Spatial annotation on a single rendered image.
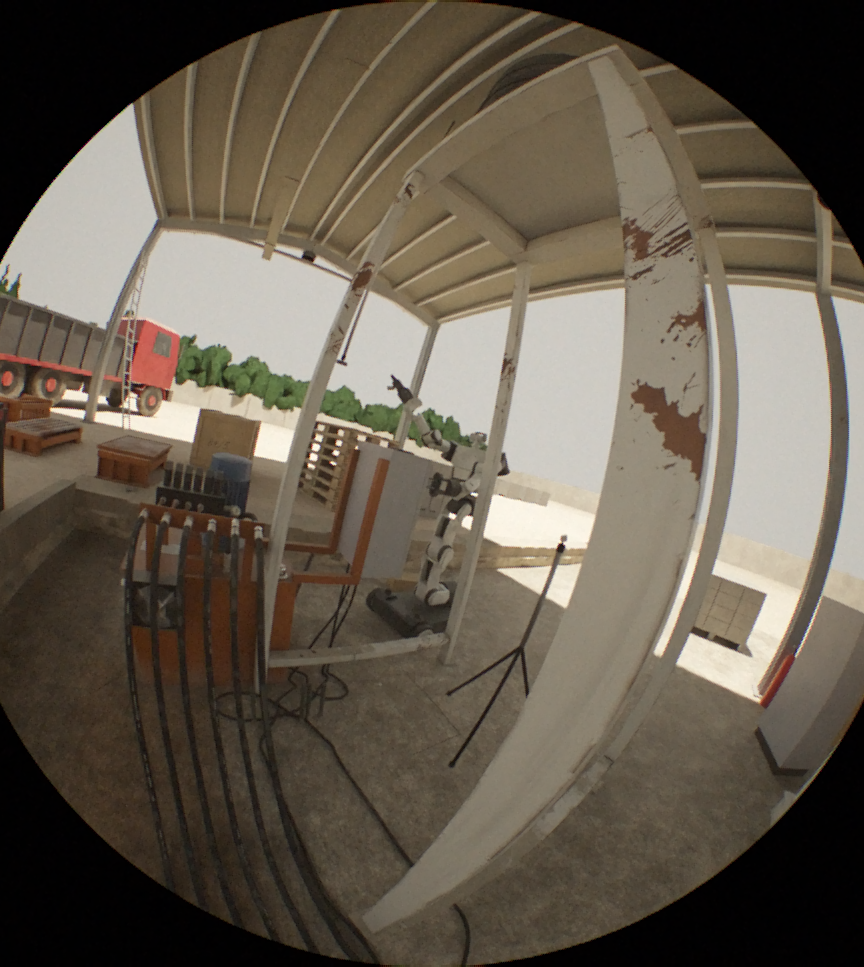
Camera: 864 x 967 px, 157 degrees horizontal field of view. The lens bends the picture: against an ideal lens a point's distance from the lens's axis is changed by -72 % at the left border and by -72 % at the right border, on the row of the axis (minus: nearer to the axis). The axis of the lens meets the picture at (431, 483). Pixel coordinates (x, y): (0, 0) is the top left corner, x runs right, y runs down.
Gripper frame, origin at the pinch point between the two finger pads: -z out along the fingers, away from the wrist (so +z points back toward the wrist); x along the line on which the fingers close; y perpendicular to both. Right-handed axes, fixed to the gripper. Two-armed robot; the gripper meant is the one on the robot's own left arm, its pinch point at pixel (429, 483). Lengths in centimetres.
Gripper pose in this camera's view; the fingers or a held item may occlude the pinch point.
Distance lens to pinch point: 157.0
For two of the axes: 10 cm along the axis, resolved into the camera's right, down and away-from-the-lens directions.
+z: 7.8, 1.7, 6.0
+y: 5.7, 2.2, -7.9
